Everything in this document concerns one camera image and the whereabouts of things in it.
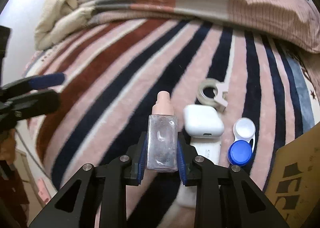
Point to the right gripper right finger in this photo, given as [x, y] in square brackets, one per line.
[226, 196]

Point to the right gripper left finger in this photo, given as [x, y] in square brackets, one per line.
[96, 196]

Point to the finger of the left gripper afar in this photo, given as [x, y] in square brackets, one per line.
[30, 105]

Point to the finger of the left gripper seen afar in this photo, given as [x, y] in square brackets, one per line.
[37, 82]

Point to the clear bottle pink cap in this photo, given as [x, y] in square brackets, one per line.
[161, 153]

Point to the blue white contact lens case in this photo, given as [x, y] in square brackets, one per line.
[241, 150]

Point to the white tube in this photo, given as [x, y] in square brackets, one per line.
[208, 148]

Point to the cream quilt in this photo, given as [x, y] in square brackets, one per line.
[59, 18]

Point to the striped plush blanket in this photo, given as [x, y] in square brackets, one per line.
[113, 73]

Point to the brown cardboard box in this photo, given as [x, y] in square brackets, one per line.
[294, 184]

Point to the white earbuds case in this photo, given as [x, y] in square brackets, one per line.
[202, 121]

